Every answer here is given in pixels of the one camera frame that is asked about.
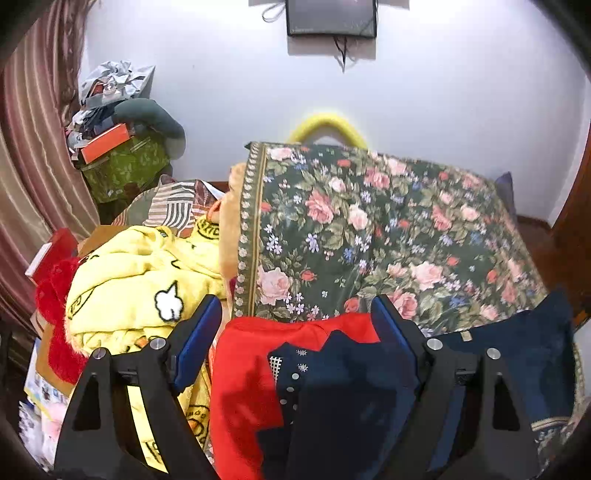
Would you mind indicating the yellow cartoon print blanket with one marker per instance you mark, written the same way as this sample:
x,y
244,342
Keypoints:
x,y
129,272

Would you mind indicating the red fluffy cloth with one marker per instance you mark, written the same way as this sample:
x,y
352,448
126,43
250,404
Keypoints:
x,y
55,295

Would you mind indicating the navy patterned hooded garment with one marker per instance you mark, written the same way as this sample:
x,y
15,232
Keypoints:
x,y
351,406

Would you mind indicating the striped beige cloth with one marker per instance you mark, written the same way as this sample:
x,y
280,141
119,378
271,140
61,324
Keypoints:
x,y
171,207

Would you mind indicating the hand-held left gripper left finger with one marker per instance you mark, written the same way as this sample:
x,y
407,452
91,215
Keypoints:
x,y
198,341

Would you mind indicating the striped brown curtain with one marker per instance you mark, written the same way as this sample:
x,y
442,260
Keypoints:
x,y
27,184

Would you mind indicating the pile of bags and boxes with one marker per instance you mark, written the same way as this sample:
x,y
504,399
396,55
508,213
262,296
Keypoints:
x,y
115,78

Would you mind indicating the orange box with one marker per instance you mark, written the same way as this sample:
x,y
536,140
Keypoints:
x,y
104,143

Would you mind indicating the grey-green cushion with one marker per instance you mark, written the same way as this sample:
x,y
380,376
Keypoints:
x,y
161,120

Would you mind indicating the red garment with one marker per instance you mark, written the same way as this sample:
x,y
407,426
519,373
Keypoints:
x,y
240,369

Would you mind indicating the navy pillow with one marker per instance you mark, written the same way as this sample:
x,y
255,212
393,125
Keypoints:
x,y
507,194

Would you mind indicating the black wall frame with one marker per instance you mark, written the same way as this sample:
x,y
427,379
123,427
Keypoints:
x,y
330,16

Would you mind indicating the pile of printed packets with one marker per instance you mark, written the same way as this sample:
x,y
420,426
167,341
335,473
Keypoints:
x,y
44,415

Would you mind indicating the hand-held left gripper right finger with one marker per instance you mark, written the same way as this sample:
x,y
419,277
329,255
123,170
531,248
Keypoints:
x,y
392,327

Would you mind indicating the brown wooden door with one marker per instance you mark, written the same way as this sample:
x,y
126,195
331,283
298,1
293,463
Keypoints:
x,y
577,230

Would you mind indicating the floral blanket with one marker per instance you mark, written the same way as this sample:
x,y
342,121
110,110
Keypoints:
x,y
369,230

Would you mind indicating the tan plush blanket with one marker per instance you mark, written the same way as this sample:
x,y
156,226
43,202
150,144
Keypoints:
x,y
228,240

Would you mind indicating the red flat box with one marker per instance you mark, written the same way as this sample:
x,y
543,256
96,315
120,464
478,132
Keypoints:
x,y
51,251

